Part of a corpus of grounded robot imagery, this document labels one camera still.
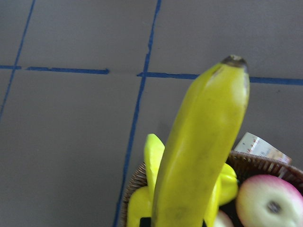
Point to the pink white peach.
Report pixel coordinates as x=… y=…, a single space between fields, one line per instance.
x=268 y=201

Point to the brown wicker basket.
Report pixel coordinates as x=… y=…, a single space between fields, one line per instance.
x=245 y=166

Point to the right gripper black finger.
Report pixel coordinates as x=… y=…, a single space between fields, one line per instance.
x=145 y=222

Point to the basket paper price tag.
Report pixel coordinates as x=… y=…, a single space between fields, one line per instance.
x=252 y=144

